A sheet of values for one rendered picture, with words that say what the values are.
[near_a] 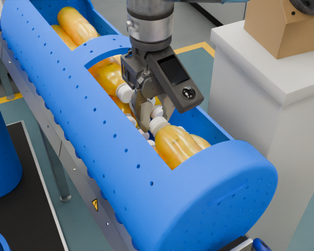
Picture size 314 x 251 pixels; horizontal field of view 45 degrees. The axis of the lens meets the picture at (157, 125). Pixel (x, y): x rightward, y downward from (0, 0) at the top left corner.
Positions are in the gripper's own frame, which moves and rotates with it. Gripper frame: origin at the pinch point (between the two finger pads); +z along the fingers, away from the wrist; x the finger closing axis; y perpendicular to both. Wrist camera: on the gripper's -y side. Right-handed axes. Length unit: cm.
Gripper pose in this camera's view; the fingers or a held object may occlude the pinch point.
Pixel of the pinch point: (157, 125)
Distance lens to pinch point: 76.5
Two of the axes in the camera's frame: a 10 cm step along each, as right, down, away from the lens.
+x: -8.5, 3.7, -3.8
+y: -5.3, -6.0, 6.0
